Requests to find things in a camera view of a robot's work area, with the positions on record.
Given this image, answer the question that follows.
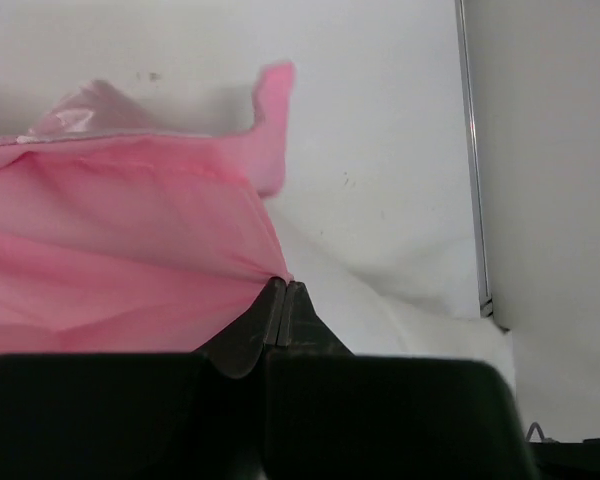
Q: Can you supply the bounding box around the aluminium frame rail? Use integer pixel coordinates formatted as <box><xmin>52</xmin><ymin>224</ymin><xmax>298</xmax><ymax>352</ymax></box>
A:
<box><xmin>455</xmin><ymin>0</ymin><xmax>494</xmax><ymax>318</ymax></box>

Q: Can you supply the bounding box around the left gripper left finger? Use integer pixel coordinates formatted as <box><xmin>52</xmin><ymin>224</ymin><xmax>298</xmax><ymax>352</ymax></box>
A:
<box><xmin>0</xmin><ymin>279</ymin><xmax>286</xmax><ymax>479</ymax></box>

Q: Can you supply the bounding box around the pink satin pillowcase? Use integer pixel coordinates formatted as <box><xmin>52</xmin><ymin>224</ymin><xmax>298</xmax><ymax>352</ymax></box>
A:
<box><xmin>0</xmin><ymin>63</ymin><xmax>295</xmax><ymax>354</ymax></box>

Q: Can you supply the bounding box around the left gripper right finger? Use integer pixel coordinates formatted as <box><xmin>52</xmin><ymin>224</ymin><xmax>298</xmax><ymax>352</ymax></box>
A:
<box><xmin>262</xmin><ymin>282</ymin><xmax>538</xmax><ymax>479</ymax></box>

